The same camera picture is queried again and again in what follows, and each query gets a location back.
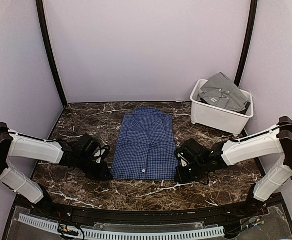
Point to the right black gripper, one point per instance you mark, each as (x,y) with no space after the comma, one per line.
(181,178)

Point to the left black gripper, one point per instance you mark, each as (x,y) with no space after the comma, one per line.
(109,176)

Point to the blue checked long sleeve shirt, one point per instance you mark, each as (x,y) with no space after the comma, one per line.
(146,146)

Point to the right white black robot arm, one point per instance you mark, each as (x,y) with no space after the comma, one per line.
(195,160)

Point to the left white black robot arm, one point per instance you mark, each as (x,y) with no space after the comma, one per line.
(84,153)

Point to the clear acrylic plate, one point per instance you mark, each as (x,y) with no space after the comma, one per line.
(149,228)

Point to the white plastic bin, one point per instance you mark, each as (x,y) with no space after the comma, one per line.
(219,118)

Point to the grey folded shirt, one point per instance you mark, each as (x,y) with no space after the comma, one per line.
(219,91)

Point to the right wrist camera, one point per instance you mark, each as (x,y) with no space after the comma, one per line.
(182,161)

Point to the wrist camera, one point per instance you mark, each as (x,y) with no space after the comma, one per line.
(182,161)
(101,154)

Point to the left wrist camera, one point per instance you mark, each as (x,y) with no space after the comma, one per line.
(101,154)

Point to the black curved front rail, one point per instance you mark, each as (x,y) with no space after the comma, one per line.
(227,215)

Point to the white slotted cable duct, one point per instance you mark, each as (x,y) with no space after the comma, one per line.
(107,231)

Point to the left black frame post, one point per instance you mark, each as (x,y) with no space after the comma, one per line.
(49,52)

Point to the black frame post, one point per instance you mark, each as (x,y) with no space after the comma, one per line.
(49,52)
(246,42)

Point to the right black frame post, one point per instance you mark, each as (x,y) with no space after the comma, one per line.
(246,42)

